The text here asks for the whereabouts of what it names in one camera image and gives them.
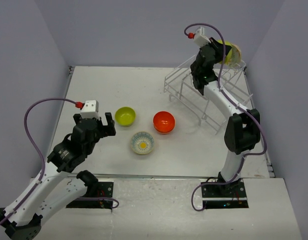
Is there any lime green bowl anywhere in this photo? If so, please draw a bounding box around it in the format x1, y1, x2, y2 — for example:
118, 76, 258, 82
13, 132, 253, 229
115, 106, 136, 127

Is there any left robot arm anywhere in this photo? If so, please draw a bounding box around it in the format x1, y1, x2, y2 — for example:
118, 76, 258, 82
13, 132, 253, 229
0, 112, 116, 240

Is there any orange bowl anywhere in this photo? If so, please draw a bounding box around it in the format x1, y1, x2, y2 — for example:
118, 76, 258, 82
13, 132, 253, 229
153, 111, 176, 132
155, 129, 173, 135

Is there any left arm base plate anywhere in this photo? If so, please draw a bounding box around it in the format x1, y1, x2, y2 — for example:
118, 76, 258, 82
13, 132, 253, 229
66, 181, 114, 209

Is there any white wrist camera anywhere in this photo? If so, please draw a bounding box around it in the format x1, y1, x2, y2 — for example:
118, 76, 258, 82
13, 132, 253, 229
80, 100, 100, 120
193, 26, 211, 47

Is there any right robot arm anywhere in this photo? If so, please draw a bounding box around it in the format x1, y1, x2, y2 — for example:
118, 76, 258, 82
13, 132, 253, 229
190, 36, 261, 197

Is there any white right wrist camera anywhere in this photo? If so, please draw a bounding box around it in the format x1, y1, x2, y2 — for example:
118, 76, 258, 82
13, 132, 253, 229
193, 26, 211, 47

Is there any tan bowl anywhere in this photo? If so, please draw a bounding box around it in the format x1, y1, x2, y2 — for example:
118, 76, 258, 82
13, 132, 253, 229
230, 43, 242, 66
130, 131, 155, 155

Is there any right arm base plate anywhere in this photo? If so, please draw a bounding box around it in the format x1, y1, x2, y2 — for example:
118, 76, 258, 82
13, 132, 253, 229
201, 180, 249, 210

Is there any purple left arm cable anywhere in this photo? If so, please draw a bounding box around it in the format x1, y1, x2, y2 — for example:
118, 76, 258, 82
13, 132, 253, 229
0, 98, 119, 230

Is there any olive green bowl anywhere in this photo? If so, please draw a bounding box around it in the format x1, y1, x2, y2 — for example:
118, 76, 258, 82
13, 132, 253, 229
225, 41, 233, 65

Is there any white wire dish rack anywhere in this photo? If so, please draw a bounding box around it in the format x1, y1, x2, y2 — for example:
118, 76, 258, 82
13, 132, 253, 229
164, 55, 253, 133

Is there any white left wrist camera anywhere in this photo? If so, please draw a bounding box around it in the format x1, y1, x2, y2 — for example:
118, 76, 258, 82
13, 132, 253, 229
80, 100, 100, 120

